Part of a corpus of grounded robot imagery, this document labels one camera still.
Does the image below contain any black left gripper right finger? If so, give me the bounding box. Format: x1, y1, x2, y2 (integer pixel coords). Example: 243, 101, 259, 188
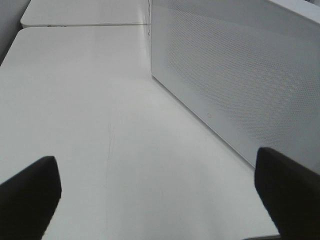
254, 147, 320, 240

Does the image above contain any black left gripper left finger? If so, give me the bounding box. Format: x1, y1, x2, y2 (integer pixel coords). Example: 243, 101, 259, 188
0, 156, 62, 240

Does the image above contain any white microwave oven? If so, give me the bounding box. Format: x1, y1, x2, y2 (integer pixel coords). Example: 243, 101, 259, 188
152, 0, 320, 34

